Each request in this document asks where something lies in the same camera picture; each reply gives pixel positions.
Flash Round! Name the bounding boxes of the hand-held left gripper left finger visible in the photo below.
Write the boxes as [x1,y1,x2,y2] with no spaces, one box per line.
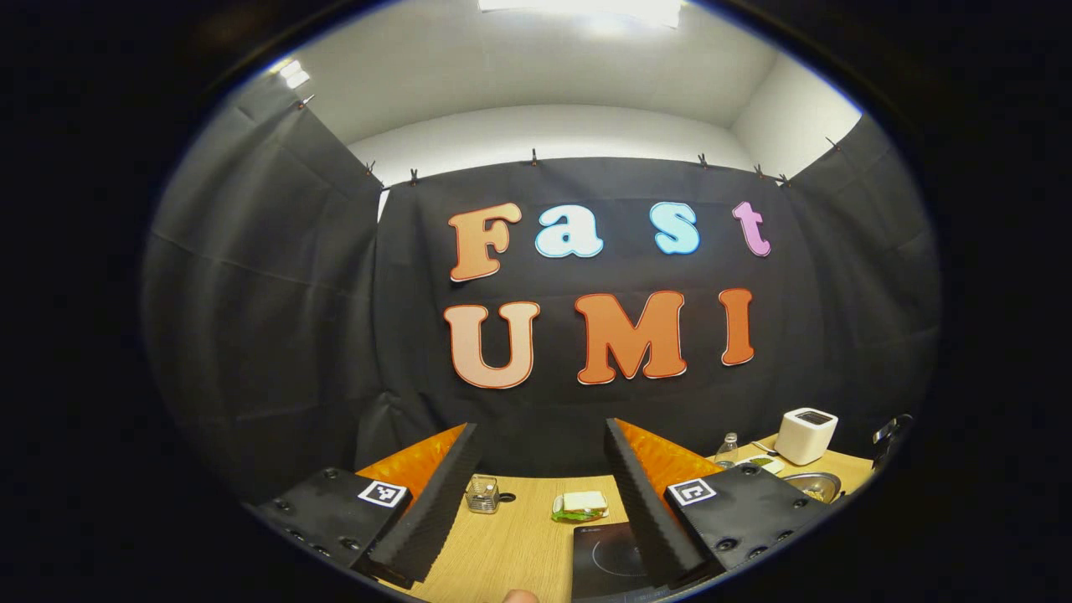
[247,423,485,590]

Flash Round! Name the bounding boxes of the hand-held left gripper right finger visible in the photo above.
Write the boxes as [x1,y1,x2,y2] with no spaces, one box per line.
[603,418,838,589]

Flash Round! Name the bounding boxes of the black induction cooktop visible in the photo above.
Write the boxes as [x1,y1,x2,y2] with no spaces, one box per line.
[572,521,671,602]

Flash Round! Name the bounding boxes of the stainless steel pot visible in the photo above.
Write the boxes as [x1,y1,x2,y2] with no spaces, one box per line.
[781,471,843,504]

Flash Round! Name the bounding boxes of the small clear glass cup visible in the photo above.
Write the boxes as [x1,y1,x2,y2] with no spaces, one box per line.
[466,474,502,514]

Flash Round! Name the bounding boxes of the sandwich with lettuce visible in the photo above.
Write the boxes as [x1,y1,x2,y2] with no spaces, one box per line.
[551,491,610,524]

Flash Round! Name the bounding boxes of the white toaster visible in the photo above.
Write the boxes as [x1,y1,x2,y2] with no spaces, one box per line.
[774,408,839,466]

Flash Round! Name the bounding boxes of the black backdrop cloth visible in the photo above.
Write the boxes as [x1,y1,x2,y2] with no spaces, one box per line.
[141,71,943,512]

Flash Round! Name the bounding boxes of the large ceiling light panel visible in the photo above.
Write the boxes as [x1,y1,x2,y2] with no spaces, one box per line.
[477,0,683,28]

